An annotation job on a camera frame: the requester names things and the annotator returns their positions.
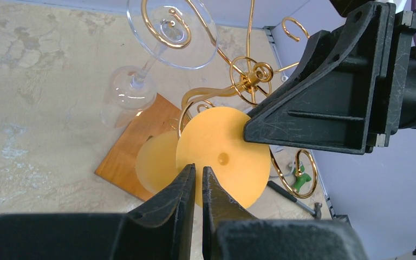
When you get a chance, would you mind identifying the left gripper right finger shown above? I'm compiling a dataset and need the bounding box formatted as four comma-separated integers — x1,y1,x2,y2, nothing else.
202,166,368,259

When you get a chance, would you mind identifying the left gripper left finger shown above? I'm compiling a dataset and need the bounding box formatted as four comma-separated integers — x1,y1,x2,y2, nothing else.
0,164,196,259

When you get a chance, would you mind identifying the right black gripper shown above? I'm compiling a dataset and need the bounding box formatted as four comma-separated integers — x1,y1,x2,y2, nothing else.
243,2,416,154

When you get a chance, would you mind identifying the yellow wine glass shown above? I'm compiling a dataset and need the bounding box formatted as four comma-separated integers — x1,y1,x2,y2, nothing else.
135,107,271,209

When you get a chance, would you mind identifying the clear wine glass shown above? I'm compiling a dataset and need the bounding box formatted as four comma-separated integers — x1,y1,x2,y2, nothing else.
269,145,297,182
100,0,218,128

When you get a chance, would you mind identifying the wooden rack base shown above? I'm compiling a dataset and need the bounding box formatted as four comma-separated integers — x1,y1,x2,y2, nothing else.
95,94,181,201

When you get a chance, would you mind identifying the green faucet valve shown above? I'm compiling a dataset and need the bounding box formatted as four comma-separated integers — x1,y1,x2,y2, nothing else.
292,164,312,193

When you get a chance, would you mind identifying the black handled hammer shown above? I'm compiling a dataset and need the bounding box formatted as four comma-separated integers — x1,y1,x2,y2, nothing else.
267,180,322,219

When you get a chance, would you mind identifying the gold wire wine glass rack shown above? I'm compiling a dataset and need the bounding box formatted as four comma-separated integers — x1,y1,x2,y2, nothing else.
140,1,319,199

